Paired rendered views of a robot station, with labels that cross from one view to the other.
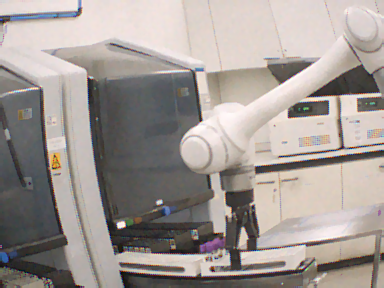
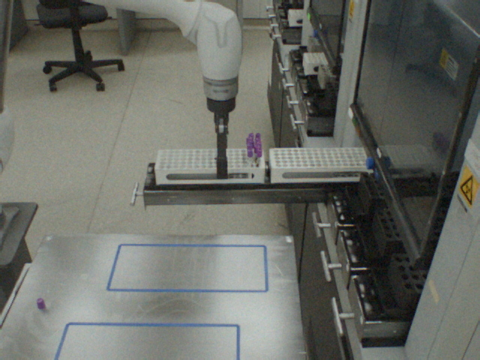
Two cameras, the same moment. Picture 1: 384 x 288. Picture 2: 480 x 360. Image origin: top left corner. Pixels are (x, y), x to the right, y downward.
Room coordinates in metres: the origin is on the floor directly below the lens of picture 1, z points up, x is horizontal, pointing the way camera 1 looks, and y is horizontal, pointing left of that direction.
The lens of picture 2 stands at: (2.69, -0.68, 1.65)
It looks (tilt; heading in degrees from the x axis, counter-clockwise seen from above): 36 degrees down; 148
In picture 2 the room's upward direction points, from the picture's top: 1 degrees clockwise
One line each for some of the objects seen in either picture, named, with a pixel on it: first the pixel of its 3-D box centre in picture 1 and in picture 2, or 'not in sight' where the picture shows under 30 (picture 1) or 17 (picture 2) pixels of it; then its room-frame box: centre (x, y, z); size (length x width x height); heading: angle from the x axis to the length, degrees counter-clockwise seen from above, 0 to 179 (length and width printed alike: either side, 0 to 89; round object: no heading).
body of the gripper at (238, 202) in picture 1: (240, 206); (221, 110); (1.66, -0.10, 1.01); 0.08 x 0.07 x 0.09; 150
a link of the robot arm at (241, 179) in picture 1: (238, 178); (220, 84); (1.65, -0.10, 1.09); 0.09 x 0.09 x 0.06
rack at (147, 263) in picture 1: (158, 266); (322, 166); (1.79, 0.15, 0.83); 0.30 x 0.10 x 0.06; 60
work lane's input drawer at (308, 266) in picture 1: (214, 281); (258, 183); (1.71, -0.01, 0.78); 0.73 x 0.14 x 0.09; 60
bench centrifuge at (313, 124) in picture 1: (313, 103); not in sight; (4.21, -0.86, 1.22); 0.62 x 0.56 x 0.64; 149
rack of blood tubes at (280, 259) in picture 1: (254, 264); (210, 168); (1.64, -0.13, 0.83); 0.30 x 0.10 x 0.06; 60
